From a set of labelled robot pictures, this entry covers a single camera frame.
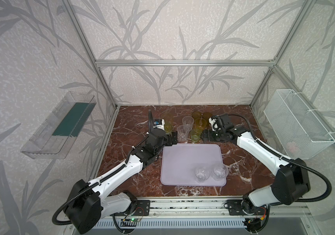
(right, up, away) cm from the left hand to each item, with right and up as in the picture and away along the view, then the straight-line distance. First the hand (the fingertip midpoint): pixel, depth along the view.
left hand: (171, 132), depth 80 cm
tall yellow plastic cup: (-2, +8, +21) cm, 23 cm away
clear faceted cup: (+11, +6, +26) cm, 29 cm away
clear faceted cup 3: (+18, -25, +4) cm, 31 cm away
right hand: (+20, -2, +5) cm, 21 cm away
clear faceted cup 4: (+29, -24, +5) cm, 38 cm away
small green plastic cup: (+16, -3, +20) cm, 25 cm away
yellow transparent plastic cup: (+20, +3, +25) cm, 32 cm away
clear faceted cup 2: (+7, -2, +21) cm, 22 cm away
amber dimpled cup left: (+18, +11, +30) cm, 37 cm away
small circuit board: (-18, -42, -10) cm, 46 cm away
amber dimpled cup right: (+25, +10, +27) cm, 38 cm away
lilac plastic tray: (+5, -19, +9) cm, 21 cm away
